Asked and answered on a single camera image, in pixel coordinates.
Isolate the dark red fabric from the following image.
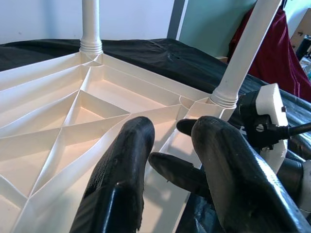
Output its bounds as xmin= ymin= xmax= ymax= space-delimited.
xmin=229 ymin=7 xmax=311 ymax=102

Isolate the white plastic table leg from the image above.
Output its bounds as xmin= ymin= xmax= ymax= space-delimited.
xmin=210 ymin=0 xmax=283 ymax=109
xmin=79 ymin=0 xmax=103 ymax=55

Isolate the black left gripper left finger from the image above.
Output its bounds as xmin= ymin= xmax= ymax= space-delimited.
xmin=70 ymin=116 xmax=156 ymax=233

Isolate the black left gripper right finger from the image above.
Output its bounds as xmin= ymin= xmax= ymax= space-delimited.
xmin=191 ymin=116 xmax=311 ymax=233

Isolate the white plastic table top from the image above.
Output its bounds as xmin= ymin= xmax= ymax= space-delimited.
xmin=0 ymin=52 xmax=240 ymax=233

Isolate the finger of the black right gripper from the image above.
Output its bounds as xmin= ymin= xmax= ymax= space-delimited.
xmin=176 ymin=118 xmax=195 ymax=135
xmin=148 ymin=152 xmax=212 ymax=201

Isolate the tan cardboard box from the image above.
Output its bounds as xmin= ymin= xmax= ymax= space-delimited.
xmin=290 ymin=7 xmax=311 ymax=50

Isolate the black plastic table cover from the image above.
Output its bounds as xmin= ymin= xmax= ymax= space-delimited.
xmin=0 ymin=37 xmax=311 ymax=233

